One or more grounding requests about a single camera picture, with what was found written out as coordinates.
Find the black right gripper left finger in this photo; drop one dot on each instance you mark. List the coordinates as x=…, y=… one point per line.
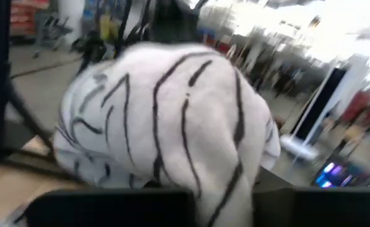
x=109, y=211

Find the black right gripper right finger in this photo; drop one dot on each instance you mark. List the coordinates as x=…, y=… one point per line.
x=314, y=208

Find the white black-striped cloth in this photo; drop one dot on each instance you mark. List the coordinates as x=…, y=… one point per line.
x=172, y=126

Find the computer with coloured lights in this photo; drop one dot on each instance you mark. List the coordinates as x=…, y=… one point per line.
x=330, y=171

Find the tall white black panel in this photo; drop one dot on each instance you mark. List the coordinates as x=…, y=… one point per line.
x=317, y=107

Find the black office chair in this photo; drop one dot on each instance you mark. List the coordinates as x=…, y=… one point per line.
x=91, y=50

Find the grey metal cart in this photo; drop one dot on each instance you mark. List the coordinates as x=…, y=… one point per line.
x=54, y=31

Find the red storage shelf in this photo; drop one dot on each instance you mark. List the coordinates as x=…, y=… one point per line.
x=27, y=19

